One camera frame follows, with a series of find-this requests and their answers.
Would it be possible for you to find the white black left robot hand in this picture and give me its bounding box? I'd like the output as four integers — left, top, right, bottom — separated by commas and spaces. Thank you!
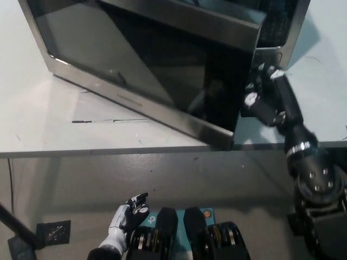
108, 192, 151, 239

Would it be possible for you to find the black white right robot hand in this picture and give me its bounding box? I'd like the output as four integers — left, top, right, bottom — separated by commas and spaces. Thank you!
240, 62, 305, 134

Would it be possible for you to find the steel glass microwave door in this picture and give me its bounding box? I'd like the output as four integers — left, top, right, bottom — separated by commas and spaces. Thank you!
17, 0, 268, 151

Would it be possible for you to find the black square floor marker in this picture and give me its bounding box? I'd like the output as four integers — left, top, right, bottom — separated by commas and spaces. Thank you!
7, 237, 36, 260
36, 219, 72, 246

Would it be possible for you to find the black stand leg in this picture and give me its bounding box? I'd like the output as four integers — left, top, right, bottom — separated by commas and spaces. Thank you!
0, 200, 46, 249

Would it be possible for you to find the thin black cable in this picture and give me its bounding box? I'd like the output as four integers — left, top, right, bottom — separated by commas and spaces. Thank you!
7, 158, 15, 211

